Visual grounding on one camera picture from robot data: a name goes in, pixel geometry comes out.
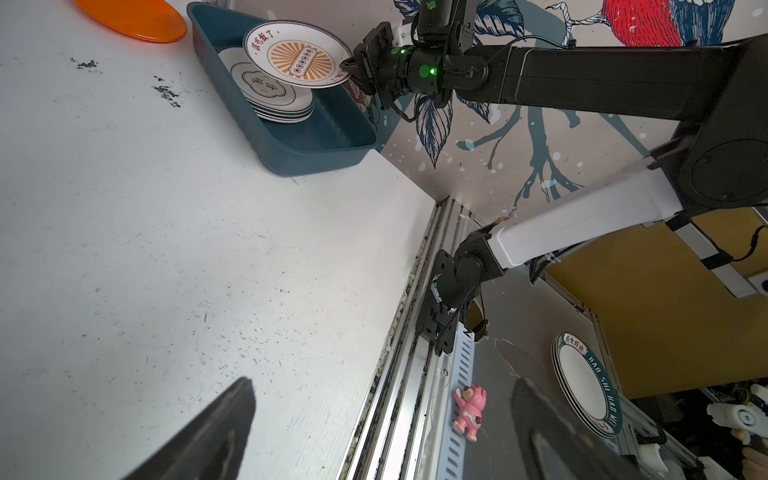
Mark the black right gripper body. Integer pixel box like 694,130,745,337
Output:
353,21,419,110

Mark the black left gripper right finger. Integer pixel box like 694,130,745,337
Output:
510,378,642,479

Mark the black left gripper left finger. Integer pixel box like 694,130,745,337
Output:
127,377,256,480

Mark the teal rim plate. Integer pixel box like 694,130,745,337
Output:
551,332,623,438

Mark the white plate cloud emblem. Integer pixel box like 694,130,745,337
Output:
218,47,315,124

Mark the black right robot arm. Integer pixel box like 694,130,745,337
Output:
341,1,767,319

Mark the teal plastic bin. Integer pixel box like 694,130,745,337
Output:
187,2,377,177

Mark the pink pig toy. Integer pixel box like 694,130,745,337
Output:
452,385,487,442

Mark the orange plastic plate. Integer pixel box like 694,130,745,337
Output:
75,0,187,43

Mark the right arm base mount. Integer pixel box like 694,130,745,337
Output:
416,250,488,357

